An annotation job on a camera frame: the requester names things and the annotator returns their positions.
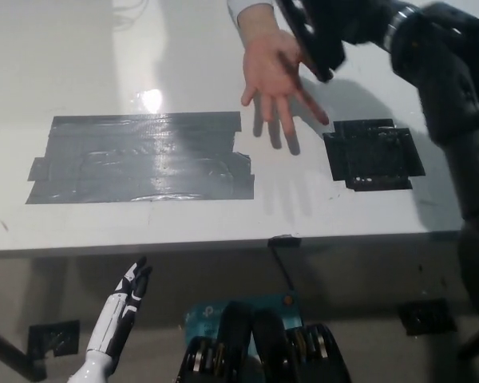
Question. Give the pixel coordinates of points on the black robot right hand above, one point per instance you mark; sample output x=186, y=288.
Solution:
x=363, y=20

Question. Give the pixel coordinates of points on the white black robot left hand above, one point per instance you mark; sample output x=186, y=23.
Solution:
x=115, y=319

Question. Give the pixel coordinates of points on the person bare hand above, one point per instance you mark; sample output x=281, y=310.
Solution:
x=265, y=68

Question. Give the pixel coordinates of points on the black floor tape patch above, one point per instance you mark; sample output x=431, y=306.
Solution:
x=54, y=338
x=427, y=319

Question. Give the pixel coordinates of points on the teal router box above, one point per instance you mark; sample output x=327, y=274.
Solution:
x=207, y=317

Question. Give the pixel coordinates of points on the black table leg bar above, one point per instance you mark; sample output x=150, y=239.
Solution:
x=12, y=351

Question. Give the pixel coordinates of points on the black tape square patch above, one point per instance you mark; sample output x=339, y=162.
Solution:
x=367, y=159

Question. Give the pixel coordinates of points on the grey duct tape patch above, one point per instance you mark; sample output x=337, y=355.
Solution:
x=143, y=159

